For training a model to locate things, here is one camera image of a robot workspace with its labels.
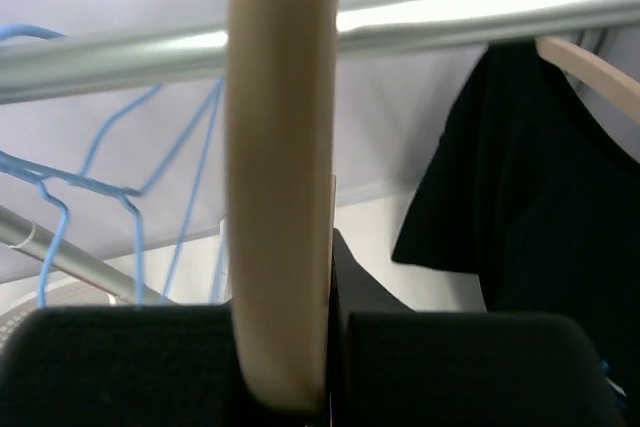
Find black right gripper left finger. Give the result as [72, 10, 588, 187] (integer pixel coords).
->
[0, 304, 261, 427]

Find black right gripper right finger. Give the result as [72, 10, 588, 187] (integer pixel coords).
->
[328, 233, 625, 426]

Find blue wire hanger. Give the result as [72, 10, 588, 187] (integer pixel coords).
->
[0, 22, 166, 308]
[124, 77, 224, 304]

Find black t shirt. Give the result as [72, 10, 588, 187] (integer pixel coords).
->
[392, 43, 639, 404]

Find beige wooden hanger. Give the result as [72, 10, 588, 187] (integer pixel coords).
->
[225, 0, 338, 414]
[535, 36, 640, 124]

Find white plastic laundry basket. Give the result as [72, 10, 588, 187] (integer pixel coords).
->
[0, 280, 118, 349]

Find silver clothes rack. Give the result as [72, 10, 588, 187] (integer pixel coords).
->
[0, 0, 640, 308]

